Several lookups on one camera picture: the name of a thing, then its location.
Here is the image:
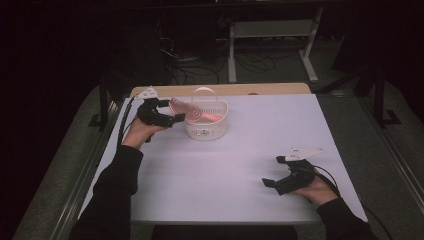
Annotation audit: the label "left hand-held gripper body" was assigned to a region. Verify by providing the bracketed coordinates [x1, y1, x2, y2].
[133, 85, 177, 130]

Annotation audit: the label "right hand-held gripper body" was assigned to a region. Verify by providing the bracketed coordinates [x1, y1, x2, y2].
[273, 146, 325, 196]

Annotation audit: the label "pink hairbrush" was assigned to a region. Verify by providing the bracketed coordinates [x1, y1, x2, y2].
[168, 96, 225, 124]

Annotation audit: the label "white plastic basket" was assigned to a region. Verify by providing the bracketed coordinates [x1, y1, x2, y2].
[179, 86, 230, 142]

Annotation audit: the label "person's left hand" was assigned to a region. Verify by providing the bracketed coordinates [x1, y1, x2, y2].
[121, 116, 168, 151]

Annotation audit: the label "person's right hand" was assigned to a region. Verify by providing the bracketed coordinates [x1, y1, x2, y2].
[292, 172, 340, 208]

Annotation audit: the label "black metal stand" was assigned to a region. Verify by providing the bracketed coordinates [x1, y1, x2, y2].
[353, 64, 403, 128]
[87, 75, 117, 130]

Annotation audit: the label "wooden table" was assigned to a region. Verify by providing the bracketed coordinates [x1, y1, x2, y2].
[129, 82, 313, 99]

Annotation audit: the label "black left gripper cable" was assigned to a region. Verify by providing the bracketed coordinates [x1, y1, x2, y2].
[116, 95, 140, 148]

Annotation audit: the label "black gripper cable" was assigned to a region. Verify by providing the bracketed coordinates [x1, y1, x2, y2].
[116, 95, 140, 148]
[312, 164, 395, 240]

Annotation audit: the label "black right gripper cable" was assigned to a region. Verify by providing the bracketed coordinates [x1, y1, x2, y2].
[312, 164, 395, 240]

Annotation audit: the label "black floor cables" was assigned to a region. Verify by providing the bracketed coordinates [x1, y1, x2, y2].
[155, 19, 294, 86]

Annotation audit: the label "white metal desk frame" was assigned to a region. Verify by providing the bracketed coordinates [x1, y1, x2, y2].
[227, 6, 325, 84]

